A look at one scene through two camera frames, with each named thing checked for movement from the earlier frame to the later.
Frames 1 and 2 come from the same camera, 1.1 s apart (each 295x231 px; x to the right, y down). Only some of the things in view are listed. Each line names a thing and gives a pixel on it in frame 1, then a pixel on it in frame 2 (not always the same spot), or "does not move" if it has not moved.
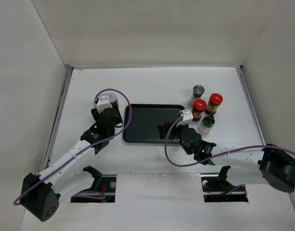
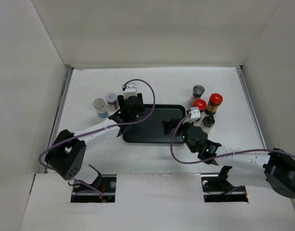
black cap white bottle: (205, 126) does not move
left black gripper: (97, 114) -> (122, 101)
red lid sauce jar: (215, 100) does not move
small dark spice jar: (113, 99) does not move
